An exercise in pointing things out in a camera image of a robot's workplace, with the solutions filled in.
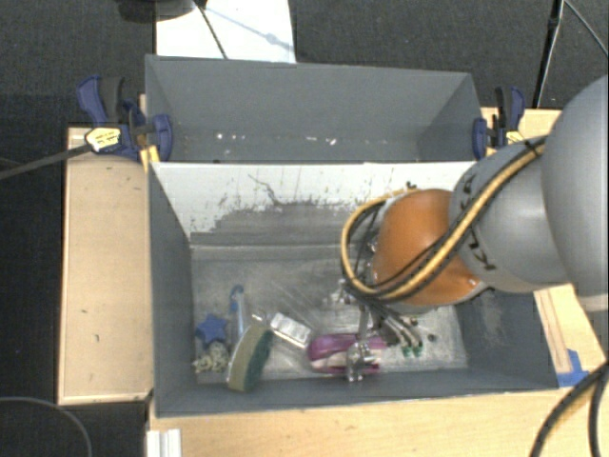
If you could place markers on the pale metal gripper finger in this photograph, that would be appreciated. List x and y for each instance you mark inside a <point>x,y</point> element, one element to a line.
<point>356,362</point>
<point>372,361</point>

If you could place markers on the purple and white object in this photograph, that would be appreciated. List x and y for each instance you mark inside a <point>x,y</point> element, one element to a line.
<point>328,350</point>

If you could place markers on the silver blister pack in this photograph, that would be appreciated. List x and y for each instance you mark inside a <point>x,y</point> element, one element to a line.
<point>291,330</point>

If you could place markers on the yellow and green sponge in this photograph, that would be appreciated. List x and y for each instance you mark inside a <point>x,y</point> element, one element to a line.
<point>249,357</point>

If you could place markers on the small beige toy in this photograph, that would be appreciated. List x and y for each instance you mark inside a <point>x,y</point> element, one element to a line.
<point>211,361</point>

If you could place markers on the blue star toy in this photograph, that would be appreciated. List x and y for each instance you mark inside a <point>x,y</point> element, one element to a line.
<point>212,329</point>

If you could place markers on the grey metal bin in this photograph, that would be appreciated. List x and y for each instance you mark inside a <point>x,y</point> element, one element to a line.
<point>295,112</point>

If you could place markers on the pale wood board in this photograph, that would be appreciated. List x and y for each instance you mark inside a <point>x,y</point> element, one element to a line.
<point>104,264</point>

